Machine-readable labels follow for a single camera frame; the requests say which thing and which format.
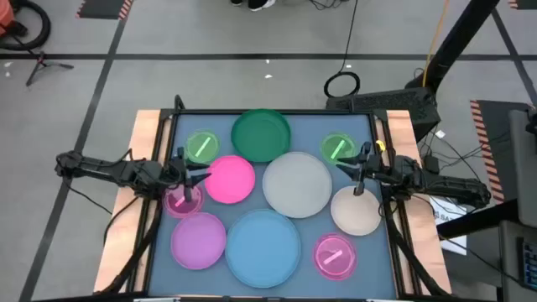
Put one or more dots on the thick black stand post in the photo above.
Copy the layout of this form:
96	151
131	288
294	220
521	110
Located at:
457	38

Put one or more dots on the grey equipment cabinet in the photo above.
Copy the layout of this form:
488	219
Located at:
524	176

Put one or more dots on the black tripod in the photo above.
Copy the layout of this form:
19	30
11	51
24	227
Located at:
42	63

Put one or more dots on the small white tag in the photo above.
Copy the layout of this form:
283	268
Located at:
440	134

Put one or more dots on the large blue plastic plate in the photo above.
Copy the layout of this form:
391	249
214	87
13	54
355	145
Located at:
262	248

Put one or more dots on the wooden table side board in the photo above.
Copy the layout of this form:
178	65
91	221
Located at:
400	130
144	126

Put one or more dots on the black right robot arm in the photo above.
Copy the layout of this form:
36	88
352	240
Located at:
440	182

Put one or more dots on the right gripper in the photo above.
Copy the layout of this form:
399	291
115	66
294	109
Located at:
375	170

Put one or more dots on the medium beige plastic plate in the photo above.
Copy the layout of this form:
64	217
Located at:
356	214

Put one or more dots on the medium purple plastic plate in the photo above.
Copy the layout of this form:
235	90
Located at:
198	241

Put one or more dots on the medium pink plastic plate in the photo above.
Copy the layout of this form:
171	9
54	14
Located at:
230	180

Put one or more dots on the black stand beam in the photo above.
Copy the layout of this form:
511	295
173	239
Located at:
478	218

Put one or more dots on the white paper sheet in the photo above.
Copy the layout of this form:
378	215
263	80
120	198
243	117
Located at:
455	243

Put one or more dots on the large green plastic plate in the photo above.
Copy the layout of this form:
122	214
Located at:
260	136

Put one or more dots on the person's shoe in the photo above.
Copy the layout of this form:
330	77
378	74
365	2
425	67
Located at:
261	4
236	2

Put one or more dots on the large grey plastic plate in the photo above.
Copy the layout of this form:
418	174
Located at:
297	184

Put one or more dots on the small translucent green plate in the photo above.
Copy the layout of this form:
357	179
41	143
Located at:
202	147
335	144

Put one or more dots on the small translucent pink plate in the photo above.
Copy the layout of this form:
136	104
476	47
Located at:
176	205
335	256

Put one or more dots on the black table frame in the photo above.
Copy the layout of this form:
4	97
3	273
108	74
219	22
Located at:
201	112

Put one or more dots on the orange shop vacuum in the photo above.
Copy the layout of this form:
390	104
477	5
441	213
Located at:
5	14

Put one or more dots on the small yellow tag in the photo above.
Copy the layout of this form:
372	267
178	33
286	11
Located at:
380	145

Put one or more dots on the black hazard-striped floor mat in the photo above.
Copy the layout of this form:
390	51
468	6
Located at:
526	3
495	126
102	8

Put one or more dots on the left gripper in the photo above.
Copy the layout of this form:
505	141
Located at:
176	172

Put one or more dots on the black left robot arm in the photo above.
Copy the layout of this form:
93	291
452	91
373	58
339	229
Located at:
109	170

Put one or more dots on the black power adapter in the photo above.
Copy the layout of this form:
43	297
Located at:
430	164

